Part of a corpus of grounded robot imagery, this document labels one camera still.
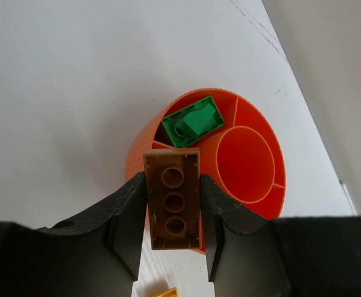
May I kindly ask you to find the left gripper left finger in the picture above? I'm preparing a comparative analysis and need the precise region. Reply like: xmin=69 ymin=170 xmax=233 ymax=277
xmin=0 ymin=173 xmax=146 ymax=296

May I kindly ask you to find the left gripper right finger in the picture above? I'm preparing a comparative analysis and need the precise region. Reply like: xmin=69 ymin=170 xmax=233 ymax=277
xmin=200 ymin=174 xmax=361 ymax=296

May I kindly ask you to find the yellow striped lego brick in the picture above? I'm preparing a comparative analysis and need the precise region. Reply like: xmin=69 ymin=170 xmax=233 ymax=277
xmin=152 ymin=288 xmax=178 ymax=297

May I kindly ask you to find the orange round divided container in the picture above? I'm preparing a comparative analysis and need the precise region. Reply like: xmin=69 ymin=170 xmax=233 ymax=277
xmin=124 ymin=87 xmax=287 ymax=255

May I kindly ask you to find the brown lego plate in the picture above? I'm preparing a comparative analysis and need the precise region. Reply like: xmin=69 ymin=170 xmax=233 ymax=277
xmin=143 ymin=148 xmax=202 ymax=250

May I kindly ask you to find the small green lego piece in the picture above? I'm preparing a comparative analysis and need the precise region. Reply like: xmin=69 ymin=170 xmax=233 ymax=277
xmin=182 ymin=104 xmax=215 ymax=137

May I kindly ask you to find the green lego plate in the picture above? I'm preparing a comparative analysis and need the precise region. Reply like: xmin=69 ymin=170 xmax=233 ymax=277
xmin=161 ymin=95 xmax=225 ymax=149

